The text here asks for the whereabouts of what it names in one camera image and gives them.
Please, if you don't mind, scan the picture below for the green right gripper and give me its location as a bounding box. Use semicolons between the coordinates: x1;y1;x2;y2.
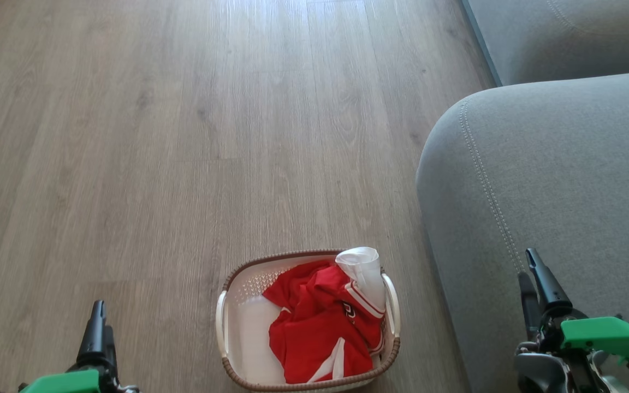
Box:
513;248;629;393

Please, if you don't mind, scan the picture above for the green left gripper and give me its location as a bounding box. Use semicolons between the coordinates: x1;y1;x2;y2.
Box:
19;300;141;393

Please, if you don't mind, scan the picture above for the white garment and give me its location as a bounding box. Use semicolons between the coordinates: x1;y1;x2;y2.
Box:
335;247;387;312

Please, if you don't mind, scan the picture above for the red jersey with white stripes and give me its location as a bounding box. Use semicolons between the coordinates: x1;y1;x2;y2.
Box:
262;259;387;353

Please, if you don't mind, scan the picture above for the grey fabric sofa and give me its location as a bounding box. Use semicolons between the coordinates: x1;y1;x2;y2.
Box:
416;0;629;393

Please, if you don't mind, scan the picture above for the white laundry basket brown rim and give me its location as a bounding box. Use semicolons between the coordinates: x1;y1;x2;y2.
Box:
215;249;402;392

